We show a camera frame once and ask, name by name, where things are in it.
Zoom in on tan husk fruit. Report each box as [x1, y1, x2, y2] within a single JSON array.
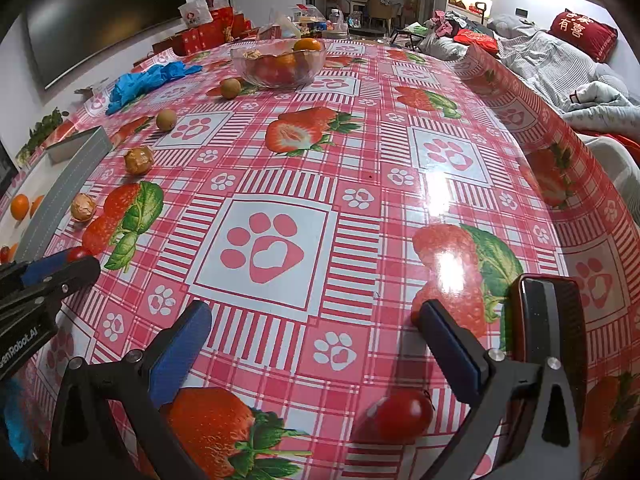
[[70, 193, 96, 223]]

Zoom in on orange mandarin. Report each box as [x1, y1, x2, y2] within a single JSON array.
[[30, 195, 44, 218], [10, 194, 30, 221], [8, 243, 18, 262]]

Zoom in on golden husk fruit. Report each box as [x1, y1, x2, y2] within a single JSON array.
[[124, 146, 154, 176]]

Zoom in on blue gloved left hand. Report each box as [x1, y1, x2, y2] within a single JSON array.
[[1, 379, 32, 460]]

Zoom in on white grey-rimmed tray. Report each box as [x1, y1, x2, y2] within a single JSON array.
[[1, 126, 112, 261]]

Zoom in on red phone on table edge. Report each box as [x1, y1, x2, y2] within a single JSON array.
[[509, 273, 588, 424]]

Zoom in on green potted plant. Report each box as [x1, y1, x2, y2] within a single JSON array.
[[20, 107, 68, 154]]

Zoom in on kiwi on paw print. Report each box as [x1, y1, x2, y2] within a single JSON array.
[[155, 108, 178, 132]]

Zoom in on blue plastic gloves pile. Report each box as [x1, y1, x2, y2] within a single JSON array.
[[105, 61, 203, 116]]

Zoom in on red strawberry pattern tablecloth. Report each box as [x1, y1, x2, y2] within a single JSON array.
[[24, 41, 639, 479]]

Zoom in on kiwi near bowl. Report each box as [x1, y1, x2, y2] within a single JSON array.
[[220, 78, 242, 100]]

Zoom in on stack of red gift boxes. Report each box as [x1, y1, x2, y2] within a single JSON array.
[[152, 6, 256, 56]]

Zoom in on clear glass fruit bowl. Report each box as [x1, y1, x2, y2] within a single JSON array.
[[230, 39, 326, 89]]

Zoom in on mandarin in bowl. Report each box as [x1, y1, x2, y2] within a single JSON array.
[[293, 37, 323, 52]]

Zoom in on grey bedding sofa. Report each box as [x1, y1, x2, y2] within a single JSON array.
[[418, 12, 640, 143]]

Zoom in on red embroidered cushion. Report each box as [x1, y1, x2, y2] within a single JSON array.
[[549, 10, 618, 63]]

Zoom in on black wall television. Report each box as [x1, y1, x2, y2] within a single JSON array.
[[25, 0, 186, 88]]

